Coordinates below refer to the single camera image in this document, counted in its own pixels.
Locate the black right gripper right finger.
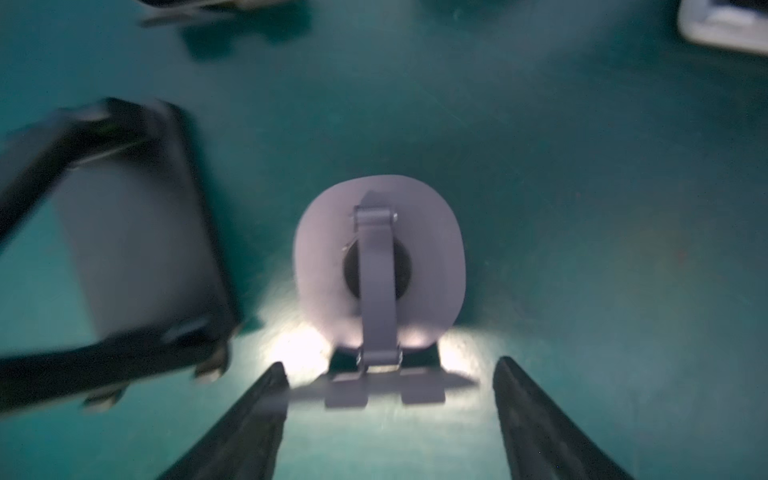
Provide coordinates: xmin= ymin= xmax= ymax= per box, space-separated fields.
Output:
xmin=493 ymin=356 xmax=631 ymax=479

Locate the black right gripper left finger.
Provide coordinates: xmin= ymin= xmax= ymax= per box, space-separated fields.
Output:
xmin=159 ymin=362 xmax=289 ymax=479

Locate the black front-left phone stand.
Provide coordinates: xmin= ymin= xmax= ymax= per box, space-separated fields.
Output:
xmin=1 ymin=98 xmax=241 ymax=415

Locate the wooden round phone stand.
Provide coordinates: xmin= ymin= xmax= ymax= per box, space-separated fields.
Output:
xmin=138 ymin=0 xmax=285 ymax=27

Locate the white phone stand middle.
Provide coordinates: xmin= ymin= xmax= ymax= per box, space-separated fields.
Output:
xmin=677 ymin=0 xmax=767 ymax=56

